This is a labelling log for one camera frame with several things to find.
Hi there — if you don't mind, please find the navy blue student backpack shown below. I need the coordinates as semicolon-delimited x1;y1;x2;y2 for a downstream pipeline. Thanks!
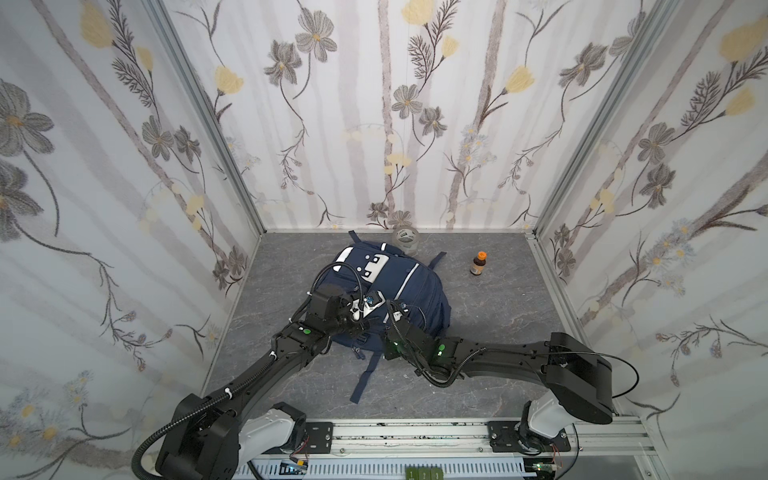
313;231;451;404

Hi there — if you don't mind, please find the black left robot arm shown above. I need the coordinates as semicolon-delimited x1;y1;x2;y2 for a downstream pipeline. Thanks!
132;313;371;479

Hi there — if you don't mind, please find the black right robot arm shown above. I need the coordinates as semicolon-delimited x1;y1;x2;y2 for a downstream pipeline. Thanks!
384;312;615;451

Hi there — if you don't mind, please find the brown bottle with orange cap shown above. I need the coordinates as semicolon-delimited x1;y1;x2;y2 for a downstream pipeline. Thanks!
470;251;487;276

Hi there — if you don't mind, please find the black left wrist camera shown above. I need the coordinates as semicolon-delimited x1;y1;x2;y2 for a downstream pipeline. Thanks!
305;284;366;332

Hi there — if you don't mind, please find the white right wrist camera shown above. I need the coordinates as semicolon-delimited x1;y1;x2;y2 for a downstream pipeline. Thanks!
371;291;388;309

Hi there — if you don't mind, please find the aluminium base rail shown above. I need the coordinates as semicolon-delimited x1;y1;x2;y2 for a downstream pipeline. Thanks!
227;413;655;480

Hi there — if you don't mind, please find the black corrugated cable conduit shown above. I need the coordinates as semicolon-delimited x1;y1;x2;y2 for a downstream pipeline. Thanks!
130;371;265;480

